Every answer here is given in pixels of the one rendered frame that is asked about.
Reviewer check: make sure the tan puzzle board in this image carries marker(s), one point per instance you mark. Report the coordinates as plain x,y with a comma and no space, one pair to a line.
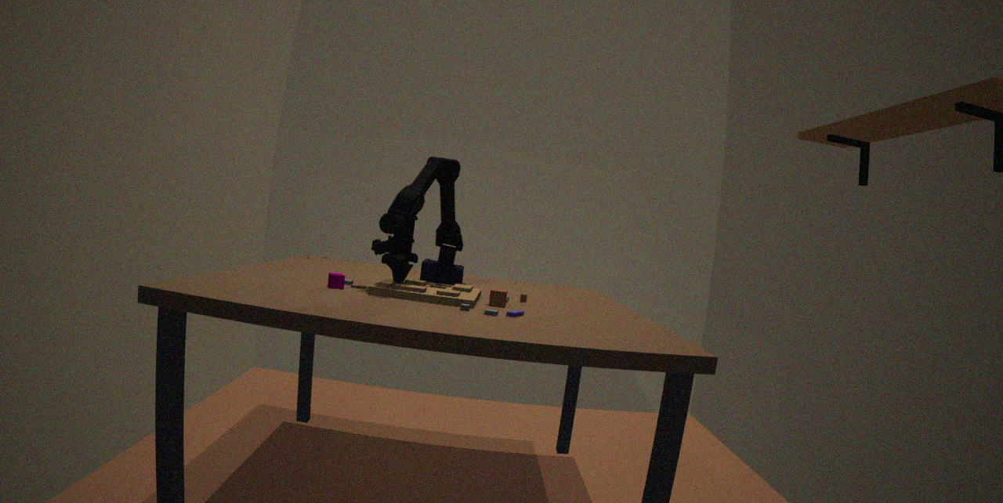
423,291

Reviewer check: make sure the magenta cube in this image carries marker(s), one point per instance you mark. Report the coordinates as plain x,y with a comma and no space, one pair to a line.
336,281

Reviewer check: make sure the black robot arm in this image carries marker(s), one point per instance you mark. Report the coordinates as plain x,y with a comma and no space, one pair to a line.
401,215

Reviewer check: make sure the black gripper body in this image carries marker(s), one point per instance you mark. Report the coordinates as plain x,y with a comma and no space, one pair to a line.
401,251

